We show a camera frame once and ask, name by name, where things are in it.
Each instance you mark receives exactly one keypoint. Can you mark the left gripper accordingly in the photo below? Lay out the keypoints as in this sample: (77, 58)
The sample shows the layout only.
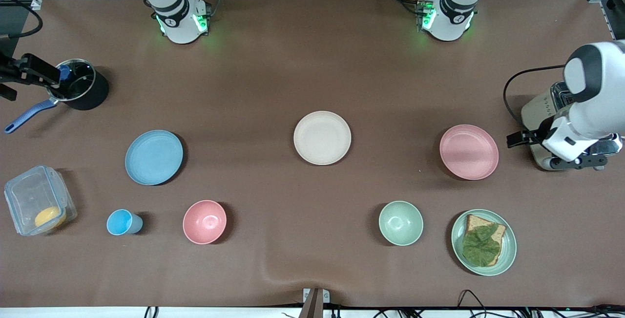
(531, 137)

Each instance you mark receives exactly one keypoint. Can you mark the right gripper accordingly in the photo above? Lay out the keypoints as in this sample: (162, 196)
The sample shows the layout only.
(9, 72)

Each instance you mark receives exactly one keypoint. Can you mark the pink plate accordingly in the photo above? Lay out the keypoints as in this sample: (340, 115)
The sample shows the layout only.
(468, 152)

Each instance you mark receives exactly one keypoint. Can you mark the blue plate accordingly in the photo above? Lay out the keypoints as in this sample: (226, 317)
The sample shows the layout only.
(154, 158)

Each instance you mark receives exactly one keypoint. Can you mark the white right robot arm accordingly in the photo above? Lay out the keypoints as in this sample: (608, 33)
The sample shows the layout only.
(178, 15)

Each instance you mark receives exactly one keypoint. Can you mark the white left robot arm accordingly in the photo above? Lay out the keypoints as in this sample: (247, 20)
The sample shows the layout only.
(451, 12)

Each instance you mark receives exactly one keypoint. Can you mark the beige chrome toaster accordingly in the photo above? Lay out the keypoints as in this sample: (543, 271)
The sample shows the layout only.
(534, 117)

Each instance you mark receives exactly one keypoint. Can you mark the glass lid blue knob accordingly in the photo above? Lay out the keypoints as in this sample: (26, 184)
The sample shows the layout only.
(80, 81)

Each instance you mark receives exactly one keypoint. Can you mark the brown bread slice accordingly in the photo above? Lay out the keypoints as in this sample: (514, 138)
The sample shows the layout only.
(476, 221)

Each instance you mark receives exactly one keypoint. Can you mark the green plate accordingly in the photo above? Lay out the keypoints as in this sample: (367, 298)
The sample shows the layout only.
(509, 249)

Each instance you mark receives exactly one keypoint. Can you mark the green lettuce leaf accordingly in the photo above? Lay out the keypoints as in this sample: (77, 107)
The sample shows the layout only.
(481, 247)

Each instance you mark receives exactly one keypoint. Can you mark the clear plastic container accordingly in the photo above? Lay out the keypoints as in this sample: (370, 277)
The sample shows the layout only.
(27, 196)

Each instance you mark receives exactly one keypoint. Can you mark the yellow orange fruit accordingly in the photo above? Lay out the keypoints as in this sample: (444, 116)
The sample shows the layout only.
(50, 218)

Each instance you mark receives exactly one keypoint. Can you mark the green bowl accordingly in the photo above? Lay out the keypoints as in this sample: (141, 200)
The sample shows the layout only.
(401, 223)

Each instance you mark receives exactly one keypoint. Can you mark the blue cup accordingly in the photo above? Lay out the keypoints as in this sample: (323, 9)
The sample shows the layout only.
(122, 222)

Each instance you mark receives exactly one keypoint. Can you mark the beige plate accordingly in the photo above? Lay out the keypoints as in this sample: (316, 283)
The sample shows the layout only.
(322, 138)

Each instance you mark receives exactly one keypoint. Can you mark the pink bowl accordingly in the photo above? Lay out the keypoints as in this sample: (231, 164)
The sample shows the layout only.
(205, 222)

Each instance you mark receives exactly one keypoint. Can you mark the brown table mat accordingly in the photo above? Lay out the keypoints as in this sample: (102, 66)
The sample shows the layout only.
(293, 64)

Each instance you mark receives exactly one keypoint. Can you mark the metal table edge bracket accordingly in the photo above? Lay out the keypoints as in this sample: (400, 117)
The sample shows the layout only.
(316, 301)

